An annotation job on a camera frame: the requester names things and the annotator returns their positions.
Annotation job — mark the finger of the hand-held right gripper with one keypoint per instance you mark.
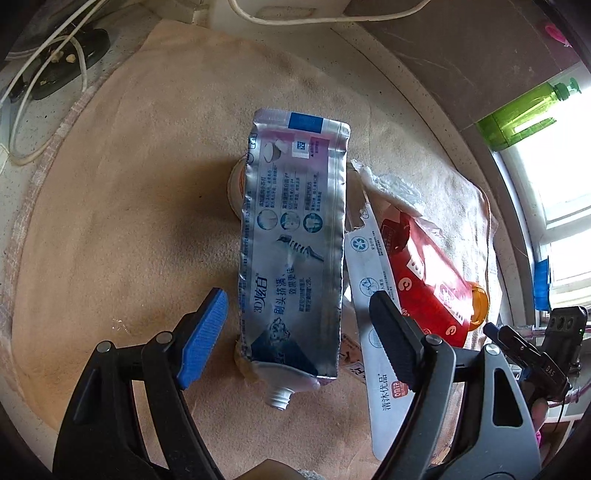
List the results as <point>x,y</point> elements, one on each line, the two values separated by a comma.
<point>521,341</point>
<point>496,336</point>

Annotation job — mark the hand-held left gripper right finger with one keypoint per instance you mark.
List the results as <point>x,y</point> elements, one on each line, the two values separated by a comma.
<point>397,341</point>

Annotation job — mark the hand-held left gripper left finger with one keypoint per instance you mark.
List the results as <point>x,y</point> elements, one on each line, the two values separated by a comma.
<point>203,337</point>

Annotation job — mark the orange plastic cap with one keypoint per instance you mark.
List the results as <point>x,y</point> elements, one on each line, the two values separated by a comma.
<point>479,304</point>

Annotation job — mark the small printed paper label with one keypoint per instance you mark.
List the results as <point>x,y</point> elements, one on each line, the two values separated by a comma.
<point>353,355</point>

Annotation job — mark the red printed wrapper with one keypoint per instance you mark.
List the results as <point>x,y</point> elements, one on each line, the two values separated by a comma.
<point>429,277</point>

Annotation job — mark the white printed wrapper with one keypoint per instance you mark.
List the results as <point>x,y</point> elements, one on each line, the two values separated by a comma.
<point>369,258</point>

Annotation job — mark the silver toothpaste tube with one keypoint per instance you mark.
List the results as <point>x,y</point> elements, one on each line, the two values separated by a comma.
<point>291,230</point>

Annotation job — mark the clear plastic wrapper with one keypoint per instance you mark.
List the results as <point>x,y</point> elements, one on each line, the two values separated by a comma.
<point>392,189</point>

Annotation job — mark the person's right hand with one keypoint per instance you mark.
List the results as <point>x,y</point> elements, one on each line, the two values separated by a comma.
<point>539,415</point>

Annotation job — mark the beige towel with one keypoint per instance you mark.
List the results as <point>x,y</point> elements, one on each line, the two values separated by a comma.
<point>138,207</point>

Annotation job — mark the green pump bottle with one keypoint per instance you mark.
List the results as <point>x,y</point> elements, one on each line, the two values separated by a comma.
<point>517,120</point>

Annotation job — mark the pink cloth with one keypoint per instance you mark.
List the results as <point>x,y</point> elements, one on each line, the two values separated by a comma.
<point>556,33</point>

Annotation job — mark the black dish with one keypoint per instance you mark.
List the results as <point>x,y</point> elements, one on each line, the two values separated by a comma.
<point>90,48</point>

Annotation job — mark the white window frame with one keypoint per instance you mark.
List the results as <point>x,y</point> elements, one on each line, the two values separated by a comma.
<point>526,184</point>

